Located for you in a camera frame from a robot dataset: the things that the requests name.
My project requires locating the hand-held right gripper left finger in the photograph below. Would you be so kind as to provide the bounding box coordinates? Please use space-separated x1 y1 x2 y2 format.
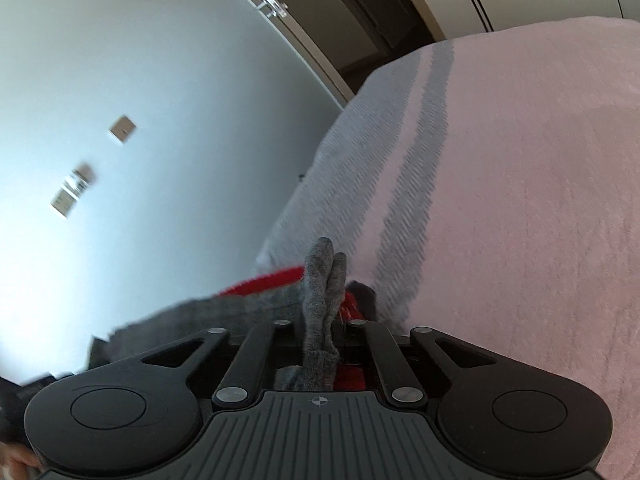
140 319 301 411

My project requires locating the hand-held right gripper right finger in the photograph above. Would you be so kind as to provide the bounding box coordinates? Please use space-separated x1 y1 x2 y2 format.
345 318 498 405

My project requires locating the grey ribbed knit garment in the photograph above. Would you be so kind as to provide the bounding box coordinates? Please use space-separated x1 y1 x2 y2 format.
107 236 351 392

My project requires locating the red knit cloth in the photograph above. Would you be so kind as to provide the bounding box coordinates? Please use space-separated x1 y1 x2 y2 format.
219 265 381 392

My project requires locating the pink blanket with grey stripes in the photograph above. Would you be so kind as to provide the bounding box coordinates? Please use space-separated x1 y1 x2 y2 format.
256 16 640 480

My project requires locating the beige door frame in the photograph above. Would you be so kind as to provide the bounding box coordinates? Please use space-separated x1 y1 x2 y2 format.
212 0 357 108

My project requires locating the metal door handle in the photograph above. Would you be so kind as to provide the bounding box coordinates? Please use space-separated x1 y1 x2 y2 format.
256 0 290 20

